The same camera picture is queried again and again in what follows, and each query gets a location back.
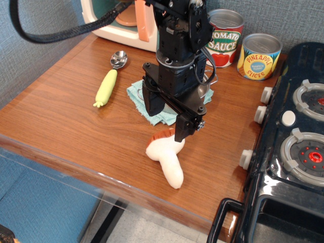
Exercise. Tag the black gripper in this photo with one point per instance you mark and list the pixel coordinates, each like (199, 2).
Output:
(176, 84)

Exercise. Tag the small metal pot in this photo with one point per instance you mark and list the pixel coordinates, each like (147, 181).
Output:
(202, 89)

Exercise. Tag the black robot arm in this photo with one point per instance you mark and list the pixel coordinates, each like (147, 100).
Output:
(184, 31)

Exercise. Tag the teal folded cloth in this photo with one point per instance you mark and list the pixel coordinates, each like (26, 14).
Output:
(167, 115)

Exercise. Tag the plush mushroom toy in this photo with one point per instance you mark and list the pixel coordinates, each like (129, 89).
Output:
(163, 148)

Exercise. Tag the toy microwave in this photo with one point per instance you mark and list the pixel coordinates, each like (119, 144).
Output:
(134, 27)

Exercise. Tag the pineapple slices can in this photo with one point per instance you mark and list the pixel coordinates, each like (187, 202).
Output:
(259, 55)

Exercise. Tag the tomato sauce can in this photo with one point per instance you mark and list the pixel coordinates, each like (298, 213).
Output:
(228, 26)

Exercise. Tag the black toy stove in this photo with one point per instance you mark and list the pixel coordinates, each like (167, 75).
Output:
(283, 199)

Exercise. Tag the yellow handled metal spoon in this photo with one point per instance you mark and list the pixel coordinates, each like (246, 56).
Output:
(117, 61)

